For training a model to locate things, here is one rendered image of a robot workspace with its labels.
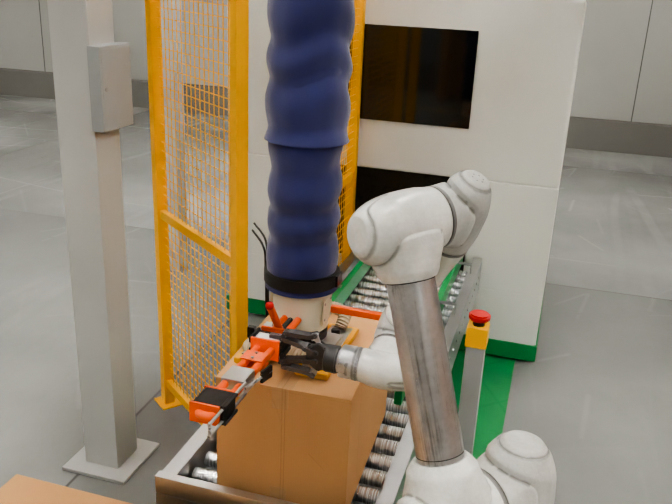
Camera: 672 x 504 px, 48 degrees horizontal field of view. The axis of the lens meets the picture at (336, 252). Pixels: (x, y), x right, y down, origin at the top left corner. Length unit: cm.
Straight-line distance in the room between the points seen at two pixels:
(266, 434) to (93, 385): 124
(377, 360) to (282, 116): 69
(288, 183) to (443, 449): 88
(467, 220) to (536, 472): 55
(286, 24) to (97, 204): 125
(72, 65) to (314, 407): 151
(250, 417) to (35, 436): 175
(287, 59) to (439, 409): 98
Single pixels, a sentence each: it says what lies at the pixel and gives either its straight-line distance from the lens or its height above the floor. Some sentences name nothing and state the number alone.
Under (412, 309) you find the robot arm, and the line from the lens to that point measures 149.
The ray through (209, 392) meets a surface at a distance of 181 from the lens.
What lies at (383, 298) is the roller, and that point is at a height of 52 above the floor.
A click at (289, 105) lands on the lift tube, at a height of 171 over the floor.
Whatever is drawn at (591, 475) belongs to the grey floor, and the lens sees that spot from 367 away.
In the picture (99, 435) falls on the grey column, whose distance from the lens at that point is 344.
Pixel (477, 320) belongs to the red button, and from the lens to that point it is 244.
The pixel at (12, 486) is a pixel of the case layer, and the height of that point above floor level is 54.
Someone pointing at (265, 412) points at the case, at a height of 86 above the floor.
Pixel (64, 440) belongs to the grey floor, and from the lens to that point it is 374.
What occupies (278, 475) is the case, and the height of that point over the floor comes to 66.
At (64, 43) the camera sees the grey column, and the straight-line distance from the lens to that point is 291.
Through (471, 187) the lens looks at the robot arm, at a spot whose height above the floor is 165.
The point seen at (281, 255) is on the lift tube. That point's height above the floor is 128.
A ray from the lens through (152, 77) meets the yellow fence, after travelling 336.
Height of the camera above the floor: 204
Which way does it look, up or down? 20 degrees down
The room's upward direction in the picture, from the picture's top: 3 degrees clockwise
